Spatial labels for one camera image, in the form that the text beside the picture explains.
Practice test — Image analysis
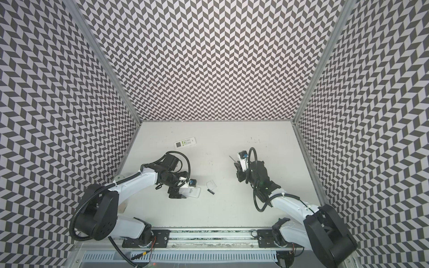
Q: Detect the white battery cover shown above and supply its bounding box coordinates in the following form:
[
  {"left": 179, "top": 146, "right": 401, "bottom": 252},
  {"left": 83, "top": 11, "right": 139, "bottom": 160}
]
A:
[{"left": 206, "top": 180, "right": 217, "bottom": 190}]

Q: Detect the white remote with green buttons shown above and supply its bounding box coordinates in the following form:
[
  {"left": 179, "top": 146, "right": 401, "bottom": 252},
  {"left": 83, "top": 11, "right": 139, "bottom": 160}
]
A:
[{"left": 174, "top": 137, "right": 197, "bottom": 149}]

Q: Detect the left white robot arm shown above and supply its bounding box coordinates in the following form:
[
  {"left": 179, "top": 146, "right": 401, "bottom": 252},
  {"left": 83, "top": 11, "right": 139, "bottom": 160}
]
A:
[{"left": 68, "top": 151, "right": 191, "bottom": 246}]

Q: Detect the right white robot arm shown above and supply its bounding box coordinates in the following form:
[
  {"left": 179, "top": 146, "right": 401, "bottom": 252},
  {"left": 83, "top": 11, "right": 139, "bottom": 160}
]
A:
[{"left": 234, "top": 147, "right": 358, "bottom": 268}]

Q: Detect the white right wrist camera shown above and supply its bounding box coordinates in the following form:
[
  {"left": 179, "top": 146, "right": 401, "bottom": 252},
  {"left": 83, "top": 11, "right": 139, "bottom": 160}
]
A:
[{"left": 238, "top": 151, "right": 249, "bottom": 170}]

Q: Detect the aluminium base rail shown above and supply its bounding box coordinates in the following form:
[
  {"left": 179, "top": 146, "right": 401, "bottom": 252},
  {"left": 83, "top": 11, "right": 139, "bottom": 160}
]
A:
[{"left": 71, "top": 227, "right": 353, "bottom": 252}]

